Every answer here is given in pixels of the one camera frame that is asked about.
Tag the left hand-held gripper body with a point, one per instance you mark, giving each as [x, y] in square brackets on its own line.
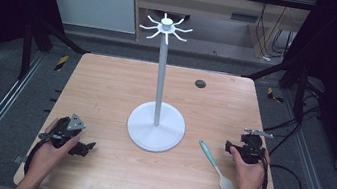
[65, 129]

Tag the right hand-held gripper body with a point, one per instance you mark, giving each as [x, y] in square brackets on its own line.
[252, 147]

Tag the person's left hand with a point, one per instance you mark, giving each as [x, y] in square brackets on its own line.
[47, 157]

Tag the person's right hand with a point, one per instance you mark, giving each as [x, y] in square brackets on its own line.
[248, 179]

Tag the yellow black floor tape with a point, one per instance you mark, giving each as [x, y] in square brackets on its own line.
[61, 62]
[273, 95]

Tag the dark round table grommet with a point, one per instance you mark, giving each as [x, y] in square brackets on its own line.
[200, 83]

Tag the white hook rack stand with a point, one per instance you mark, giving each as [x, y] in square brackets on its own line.
[154, 129]

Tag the grey metal table bracket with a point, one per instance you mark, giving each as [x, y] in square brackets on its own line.
[19, 159]

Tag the black metal frame stand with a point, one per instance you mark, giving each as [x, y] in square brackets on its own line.
[299, 90]
[28, 50]

